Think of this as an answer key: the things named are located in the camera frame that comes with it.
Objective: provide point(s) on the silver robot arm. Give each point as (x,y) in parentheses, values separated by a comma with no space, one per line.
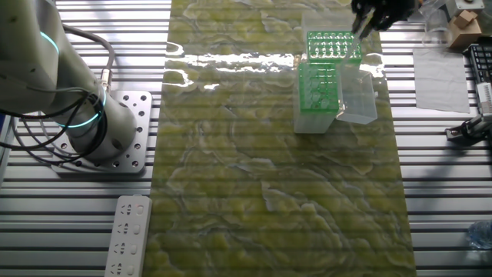
(38,57)

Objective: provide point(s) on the green rack pipette tip box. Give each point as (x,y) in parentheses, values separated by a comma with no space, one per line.
(334,57)
(357,100)

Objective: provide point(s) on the white vented device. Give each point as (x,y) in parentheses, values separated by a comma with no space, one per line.
(485,98)

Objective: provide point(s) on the small cardboard cube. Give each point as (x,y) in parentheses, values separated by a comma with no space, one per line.
(465,17)

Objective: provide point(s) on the brown cardboard carton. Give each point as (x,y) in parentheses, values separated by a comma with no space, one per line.
(467,36)

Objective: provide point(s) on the black tool at right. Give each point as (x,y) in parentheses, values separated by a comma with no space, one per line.
(461,134)

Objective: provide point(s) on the clear plastic cup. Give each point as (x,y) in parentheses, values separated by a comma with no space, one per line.
(438,38)

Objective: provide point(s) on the grey metal box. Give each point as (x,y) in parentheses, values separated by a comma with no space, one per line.
(469,4)

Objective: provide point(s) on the clear water bottle blue cap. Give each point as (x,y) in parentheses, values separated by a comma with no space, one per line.
(482,234)

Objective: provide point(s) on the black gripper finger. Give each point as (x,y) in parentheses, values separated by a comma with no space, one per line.
(358,21)
(373,27)

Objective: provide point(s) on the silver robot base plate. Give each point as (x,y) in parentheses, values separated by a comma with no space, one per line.
(140,154)

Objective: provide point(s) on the green marble pattern mat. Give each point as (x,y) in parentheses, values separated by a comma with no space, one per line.
(250,173)

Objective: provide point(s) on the white power strip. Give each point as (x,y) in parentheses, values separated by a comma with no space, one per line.
(128,231)

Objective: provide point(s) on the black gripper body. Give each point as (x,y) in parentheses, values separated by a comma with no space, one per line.
(388,7)

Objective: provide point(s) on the black keyboard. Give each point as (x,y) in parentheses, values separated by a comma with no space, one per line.
(482,61)

